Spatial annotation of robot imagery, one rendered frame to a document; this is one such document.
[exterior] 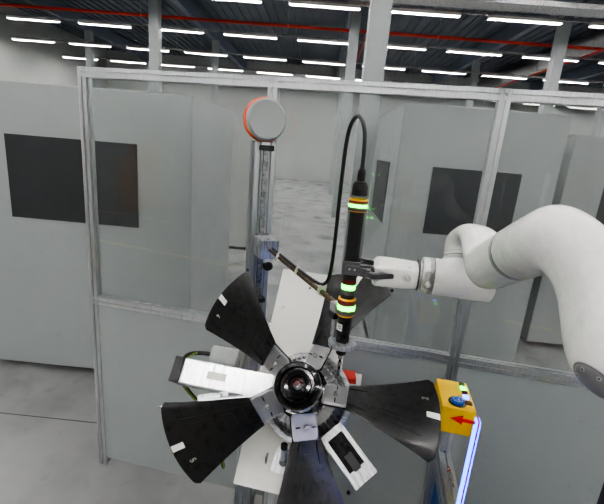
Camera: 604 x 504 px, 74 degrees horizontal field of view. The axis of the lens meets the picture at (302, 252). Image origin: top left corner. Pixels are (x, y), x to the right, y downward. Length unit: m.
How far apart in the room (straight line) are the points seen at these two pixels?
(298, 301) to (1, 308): 2.69
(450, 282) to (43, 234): 2.85
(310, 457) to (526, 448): 1.24
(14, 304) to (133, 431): 1.54
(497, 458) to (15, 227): 3.20
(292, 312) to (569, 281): 0.97
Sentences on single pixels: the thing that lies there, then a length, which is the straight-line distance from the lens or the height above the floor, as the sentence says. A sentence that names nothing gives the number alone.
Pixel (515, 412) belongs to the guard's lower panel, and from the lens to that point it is 2.02.
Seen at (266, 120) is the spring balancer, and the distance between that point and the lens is 1.54.
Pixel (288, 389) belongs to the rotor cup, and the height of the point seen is 1.21.
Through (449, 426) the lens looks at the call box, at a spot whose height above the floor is 1.01.
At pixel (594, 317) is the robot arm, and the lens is 0.55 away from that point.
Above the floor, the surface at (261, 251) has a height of 1.41.
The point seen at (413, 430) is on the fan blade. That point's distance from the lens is 1.06.
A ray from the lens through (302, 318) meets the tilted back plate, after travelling 1.38.
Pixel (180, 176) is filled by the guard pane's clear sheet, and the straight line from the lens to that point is 1.86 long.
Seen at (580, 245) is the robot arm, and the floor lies 1.71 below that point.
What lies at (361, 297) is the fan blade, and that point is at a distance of 1.12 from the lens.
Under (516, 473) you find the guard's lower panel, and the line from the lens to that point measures 2.20.
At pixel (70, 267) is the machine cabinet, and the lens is 3.26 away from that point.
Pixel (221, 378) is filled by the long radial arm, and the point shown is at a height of 1.11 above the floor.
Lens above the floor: 1.79
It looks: 15 degrees down
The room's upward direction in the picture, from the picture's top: 5 degrees clockwise
